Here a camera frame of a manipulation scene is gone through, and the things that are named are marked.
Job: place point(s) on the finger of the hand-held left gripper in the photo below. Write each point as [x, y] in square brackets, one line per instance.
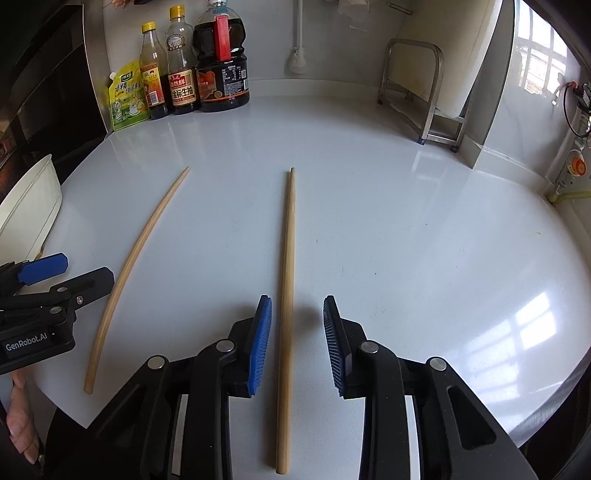
[44, 268]
[94, 281]

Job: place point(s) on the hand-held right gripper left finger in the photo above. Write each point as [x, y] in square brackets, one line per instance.
[258, 346]

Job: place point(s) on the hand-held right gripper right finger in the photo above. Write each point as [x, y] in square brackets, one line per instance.
[334, 350]

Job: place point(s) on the long wooden chopstick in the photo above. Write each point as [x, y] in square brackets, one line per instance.
[138, 249]
[288, 277]

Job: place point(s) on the white round plastic basin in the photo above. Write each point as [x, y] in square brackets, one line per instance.
[32, 207]

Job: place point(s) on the person's left hand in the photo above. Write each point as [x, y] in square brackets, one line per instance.
[21, 415]

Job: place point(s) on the yellow seasoning pouch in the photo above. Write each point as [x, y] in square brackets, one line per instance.
[127, 99]

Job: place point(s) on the vinegar bottle orange label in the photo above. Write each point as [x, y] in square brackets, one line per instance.
[154, 87]

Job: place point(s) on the clear-necked soy sauce bottle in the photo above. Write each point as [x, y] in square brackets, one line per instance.
[182, 87]

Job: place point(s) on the metal rack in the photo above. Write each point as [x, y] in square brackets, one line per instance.
[438, 92]

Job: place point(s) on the white hanging brush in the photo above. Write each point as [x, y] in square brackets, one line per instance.
[295, 62]

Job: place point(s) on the gas valve orange knob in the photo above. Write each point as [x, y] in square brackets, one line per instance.
[577, 166]

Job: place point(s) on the white cutting board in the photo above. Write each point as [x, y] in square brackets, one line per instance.
[461, 50]

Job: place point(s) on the window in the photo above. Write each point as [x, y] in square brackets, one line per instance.
[540, 60]

